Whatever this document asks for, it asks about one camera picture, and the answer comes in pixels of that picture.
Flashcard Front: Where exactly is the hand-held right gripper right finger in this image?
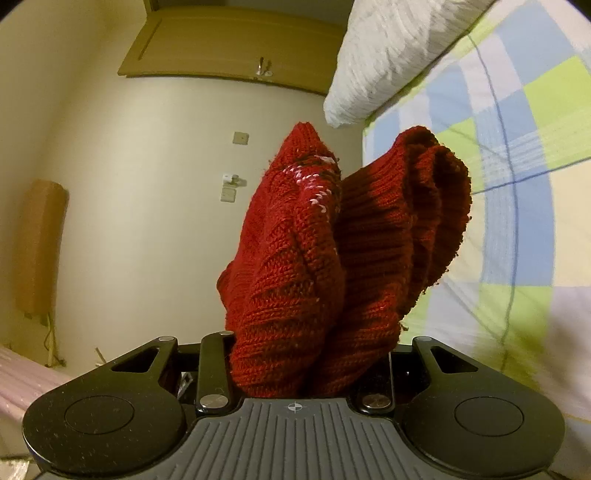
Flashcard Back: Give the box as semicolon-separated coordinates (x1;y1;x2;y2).
355;336;478;413

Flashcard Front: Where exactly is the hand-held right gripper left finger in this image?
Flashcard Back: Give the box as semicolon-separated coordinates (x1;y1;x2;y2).
111;330;237;414

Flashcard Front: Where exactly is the thin cable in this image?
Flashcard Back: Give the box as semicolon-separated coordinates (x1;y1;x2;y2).
41;313;64;369

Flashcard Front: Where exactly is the bed with checkered sheet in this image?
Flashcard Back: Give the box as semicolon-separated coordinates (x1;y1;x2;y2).
360;0;591;418

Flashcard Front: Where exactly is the pink cloth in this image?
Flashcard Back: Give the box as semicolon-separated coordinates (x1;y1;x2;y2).
0;344;74;459

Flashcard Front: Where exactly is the red patterned sweater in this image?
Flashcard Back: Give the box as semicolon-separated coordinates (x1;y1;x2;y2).
217;121;472;400

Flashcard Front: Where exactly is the white wall socket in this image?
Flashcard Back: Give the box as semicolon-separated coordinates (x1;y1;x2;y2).
220;173;242;204

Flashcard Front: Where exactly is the wooden door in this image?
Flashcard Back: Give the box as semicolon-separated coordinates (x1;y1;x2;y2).
117;4;348;96

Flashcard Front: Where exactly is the brown wall panel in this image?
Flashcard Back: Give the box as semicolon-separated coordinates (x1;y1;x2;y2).
16;179;71;320

